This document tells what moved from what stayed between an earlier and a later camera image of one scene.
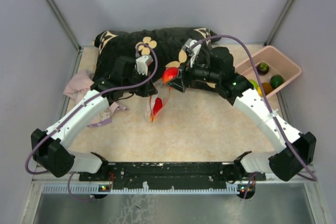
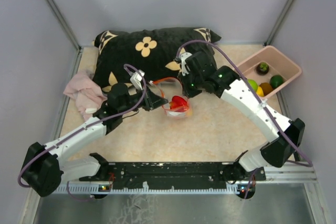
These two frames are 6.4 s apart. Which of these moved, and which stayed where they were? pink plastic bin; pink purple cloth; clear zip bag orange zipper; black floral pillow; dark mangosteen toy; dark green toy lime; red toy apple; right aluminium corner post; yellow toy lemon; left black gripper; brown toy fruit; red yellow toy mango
Moved: left black gripper; red yellow toy mango; red toy apple; clear zip bag orange zipper
Stayed: brown toy fruit; yellow toy lemon; pink plastic bin; dark green toy lime; black floral pillow; pink purple cloth; dark mangosteen toy; right aluminium corner post
